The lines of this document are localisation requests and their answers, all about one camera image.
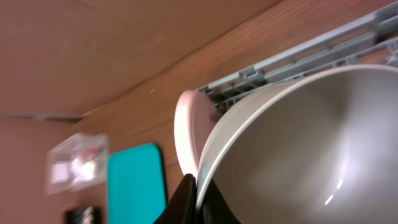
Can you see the red snack wrapper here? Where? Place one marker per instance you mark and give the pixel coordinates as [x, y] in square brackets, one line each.
[87, 153]

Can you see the black tray bin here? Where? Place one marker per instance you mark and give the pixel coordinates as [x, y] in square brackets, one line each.
[83, 215]

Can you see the large pink plate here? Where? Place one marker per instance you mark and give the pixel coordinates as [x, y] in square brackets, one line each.
[194, 119]

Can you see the grey bowl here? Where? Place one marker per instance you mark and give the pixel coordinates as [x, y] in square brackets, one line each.
[321, 149]

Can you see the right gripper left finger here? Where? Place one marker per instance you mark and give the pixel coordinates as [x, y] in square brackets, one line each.
[181, 207]

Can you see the white napkin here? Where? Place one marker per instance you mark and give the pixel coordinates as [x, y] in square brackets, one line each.
[82, 171]

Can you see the clear plastic bin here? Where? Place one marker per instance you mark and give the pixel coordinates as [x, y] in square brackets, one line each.
[59, 177]

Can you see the grey dish rack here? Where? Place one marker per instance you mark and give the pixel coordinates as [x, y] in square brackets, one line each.
[346, 45]

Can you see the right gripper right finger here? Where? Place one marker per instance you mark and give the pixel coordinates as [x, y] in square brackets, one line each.
[214, 209]

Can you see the teal serving tray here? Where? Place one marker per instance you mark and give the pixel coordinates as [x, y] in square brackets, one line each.
[135, 185]

